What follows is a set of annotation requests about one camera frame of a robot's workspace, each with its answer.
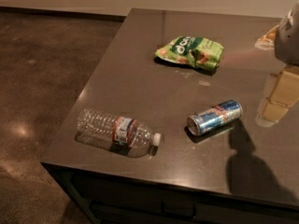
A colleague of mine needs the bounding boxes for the green chip bag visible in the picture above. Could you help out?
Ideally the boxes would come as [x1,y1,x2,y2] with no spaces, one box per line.
[155,36,223,72]

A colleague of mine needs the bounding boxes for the clear plastic water bottle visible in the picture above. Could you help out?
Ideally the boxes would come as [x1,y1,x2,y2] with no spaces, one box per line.
[75,108,162,158]

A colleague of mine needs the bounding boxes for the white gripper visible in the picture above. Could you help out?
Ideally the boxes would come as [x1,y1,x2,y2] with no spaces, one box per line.
[254,2,299,121]

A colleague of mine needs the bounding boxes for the blue silver redbull can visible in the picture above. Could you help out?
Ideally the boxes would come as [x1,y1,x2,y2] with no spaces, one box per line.
[187,100,243,136]

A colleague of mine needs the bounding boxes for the dark cabinet drawer handle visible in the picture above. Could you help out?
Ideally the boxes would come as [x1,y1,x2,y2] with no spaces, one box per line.
[161,202,196,219]

